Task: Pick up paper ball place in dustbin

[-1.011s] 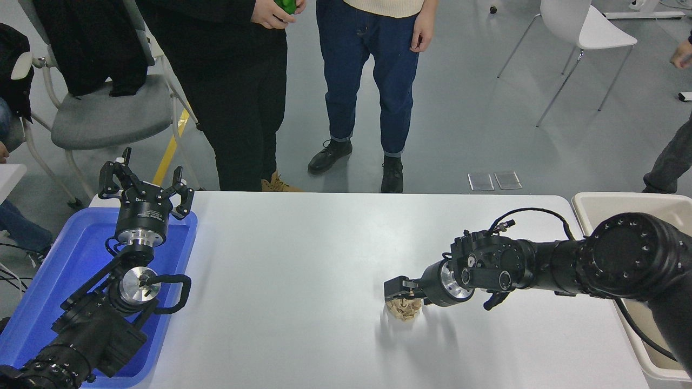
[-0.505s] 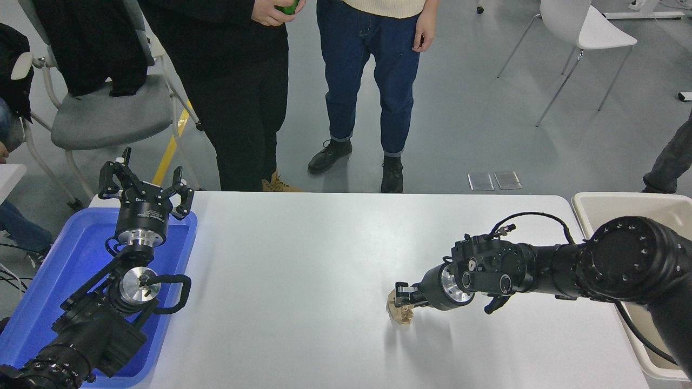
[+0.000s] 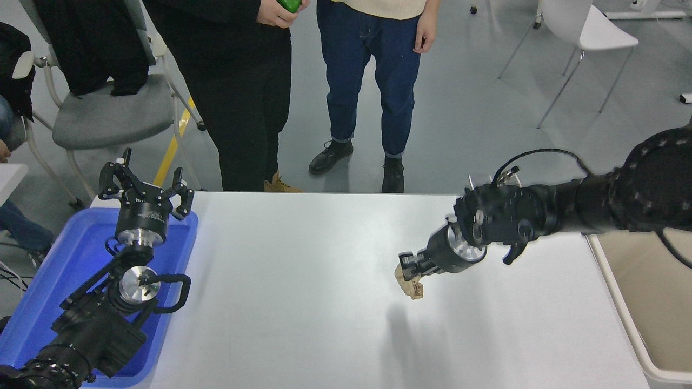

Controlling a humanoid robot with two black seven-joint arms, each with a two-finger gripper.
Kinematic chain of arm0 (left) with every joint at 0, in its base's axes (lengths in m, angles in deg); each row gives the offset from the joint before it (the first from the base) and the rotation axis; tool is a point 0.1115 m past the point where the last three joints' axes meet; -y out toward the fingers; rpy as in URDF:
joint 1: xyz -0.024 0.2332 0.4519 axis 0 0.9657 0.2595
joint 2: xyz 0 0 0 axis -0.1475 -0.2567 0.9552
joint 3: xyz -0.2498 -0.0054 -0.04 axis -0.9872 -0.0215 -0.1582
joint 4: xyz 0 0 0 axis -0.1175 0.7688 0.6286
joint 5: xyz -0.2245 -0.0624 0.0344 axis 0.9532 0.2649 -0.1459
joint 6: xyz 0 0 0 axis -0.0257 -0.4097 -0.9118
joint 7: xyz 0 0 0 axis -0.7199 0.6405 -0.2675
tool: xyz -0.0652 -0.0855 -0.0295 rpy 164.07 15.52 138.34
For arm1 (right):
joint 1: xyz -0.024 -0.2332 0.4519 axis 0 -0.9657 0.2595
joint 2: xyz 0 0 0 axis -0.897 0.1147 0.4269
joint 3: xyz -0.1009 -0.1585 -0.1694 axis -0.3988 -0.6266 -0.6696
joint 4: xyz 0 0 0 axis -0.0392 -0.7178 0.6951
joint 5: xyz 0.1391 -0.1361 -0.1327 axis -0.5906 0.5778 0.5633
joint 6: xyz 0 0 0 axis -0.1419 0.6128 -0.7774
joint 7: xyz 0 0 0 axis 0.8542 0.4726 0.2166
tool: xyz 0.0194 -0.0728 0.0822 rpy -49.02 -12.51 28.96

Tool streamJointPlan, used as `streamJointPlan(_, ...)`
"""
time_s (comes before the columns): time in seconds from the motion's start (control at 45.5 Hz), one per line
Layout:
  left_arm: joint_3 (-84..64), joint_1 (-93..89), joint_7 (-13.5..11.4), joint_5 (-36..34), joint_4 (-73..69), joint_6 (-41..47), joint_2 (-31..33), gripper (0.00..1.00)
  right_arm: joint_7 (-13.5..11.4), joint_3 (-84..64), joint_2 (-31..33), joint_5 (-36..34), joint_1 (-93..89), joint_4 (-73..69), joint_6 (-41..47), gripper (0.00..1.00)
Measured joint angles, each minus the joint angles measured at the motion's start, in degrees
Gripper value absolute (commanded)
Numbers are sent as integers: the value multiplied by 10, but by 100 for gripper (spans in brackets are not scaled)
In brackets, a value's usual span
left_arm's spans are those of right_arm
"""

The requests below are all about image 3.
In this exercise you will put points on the white furniture base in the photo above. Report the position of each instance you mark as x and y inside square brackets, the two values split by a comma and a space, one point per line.
[643, 13]

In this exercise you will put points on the small white side table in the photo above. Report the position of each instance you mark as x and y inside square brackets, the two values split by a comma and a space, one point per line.
[8, 181]

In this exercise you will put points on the grey padded chair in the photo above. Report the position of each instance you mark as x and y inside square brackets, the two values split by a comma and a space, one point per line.
[108, 113]

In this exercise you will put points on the seated person's hand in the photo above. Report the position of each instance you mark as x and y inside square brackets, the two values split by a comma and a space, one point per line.
[4, 152]

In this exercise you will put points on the seated person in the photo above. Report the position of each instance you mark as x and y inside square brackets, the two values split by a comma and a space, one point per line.
[13, 70]

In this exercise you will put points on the white plastic chair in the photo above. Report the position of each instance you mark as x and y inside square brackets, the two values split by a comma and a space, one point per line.
[594, 32]

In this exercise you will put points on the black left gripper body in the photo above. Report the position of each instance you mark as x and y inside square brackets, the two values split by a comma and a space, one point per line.
[142, 213]

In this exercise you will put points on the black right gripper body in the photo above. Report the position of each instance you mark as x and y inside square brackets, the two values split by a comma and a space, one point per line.
[443, 256]

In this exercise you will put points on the tan paper ball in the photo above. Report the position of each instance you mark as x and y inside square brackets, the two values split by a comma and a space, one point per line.
[411, 286]

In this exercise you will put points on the blue plastic tray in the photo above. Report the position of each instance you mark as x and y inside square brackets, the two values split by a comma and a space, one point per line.
[59, 259]

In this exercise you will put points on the standing person's hand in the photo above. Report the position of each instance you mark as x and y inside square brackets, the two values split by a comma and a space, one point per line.
[425, 32]
[273, 15]

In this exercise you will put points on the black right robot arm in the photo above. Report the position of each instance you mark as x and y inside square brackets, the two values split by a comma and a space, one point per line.
[573, 205]

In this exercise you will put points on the standing person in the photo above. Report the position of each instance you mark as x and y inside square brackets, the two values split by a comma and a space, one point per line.
[362, 65]
[238, 81]

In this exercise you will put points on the black garment on chair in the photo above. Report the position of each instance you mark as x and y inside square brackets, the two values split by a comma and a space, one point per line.
[92, 43]

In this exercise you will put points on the small green object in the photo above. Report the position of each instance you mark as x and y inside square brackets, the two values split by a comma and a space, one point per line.
[290, 5]

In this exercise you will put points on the large pale bin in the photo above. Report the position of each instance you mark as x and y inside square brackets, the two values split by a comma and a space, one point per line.
[649, 292]

